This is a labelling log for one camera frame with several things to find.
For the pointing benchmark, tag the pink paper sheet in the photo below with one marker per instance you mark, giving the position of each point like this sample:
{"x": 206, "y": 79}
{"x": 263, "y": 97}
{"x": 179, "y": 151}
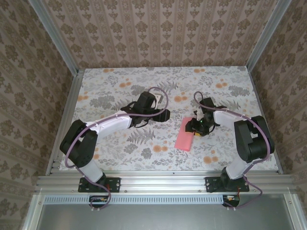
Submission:
{"x": 183, "y": 141}

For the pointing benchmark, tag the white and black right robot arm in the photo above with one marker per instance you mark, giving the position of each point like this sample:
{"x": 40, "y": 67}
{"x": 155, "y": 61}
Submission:
{"x": 223, "y": 119}

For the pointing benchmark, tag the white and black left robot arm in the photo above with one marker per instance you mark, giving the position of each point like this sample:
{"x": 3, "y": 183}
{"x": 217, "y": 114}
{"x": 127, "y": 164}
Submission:
{"x": 112, "y": 124}

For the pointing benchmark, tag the floral patterned table cover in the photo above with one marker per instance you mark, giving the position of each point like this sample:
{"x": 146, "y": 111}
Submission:
{"x": 144, "y": 79}

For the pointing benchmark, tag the black connector board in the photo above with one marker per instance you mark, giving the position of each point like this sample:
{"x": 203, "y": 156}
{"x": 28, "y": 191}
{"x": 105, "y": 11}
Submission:
{"x": 231, "y": 203}
{"x": 96, "y": 204}

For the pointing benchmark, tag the grey metal panel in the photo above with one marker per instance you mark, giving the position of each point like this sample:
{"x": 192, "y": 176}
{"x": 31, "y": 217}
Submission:
{"x": 163, "y": 218}

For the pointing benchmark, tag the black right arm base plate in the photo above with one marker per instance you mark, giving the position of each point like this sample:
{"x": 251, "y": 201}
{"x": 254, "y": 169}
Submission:
{"x": 211, "y": 184}

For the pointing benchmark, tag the aluminium table side rail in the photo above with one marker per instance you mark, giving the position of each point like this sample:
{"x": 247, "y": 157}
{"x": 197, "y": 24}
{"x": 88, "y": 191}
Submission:
{"x": 73, "y": 95}
{"x": 259, "y": 100}

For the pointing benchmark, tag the aluminium cross rail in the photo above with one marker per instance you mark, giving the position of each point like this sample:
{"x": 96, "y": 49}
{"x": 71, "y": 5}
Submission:
{"x": 163, "y": 183}

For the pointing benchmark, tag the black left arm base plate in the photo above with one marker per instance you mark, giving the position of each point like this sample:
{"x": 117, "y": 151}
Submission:
{"x": 115, "y": 184}

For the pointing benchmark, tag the aluminium frame post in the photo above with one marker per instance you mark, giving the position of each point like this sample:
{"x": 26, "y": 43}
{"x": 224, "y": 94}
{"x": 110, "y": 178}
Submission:
{"x": 57, "y": 40}
{"x": 263, "y": 36}

